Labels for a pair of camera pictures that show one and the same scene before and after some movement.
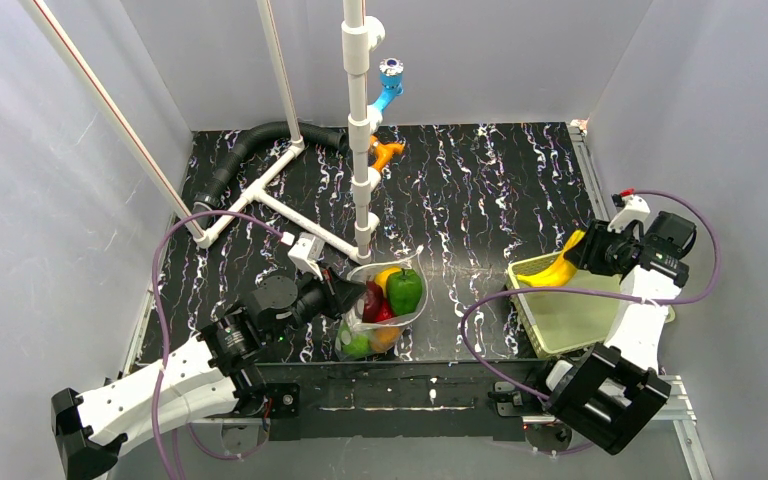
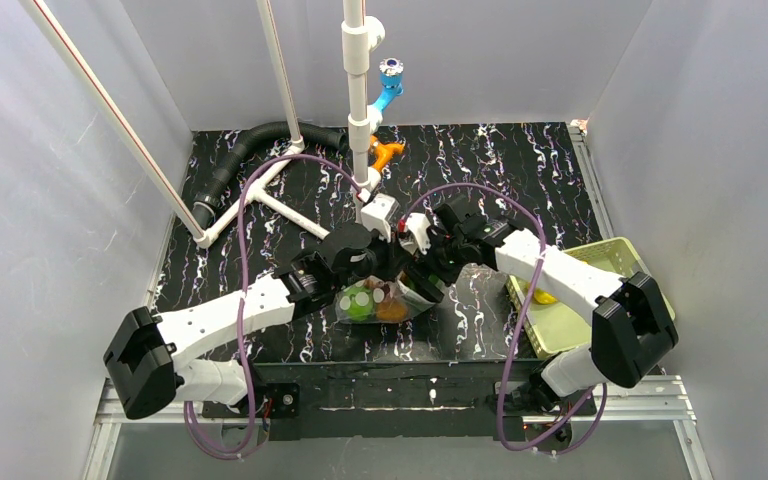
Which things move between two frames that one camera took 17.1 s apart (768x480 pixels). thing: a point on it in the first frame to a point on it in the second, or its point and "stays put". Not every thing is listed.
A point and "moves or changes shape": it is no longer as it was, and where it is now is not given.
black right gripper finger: x=578 y=255 to x=421 y=283
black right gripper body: x=598 y=246 to x=428 y=273
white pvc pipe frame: x=361 y=36 stays put
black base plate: x=410 y=398 stays put
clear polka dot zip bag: x=395 y=297 moves or changes shape
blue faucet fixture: x=391 y=74 stays put
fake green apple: x=358 y=346 to x=359 y=301
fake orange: x=383 y=338 to x=391 y=311
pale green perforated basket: x=560 y=322 stays put
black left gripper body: x=335 y=294 to x=379 y=266
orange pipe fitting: x=384 y=152 stays put
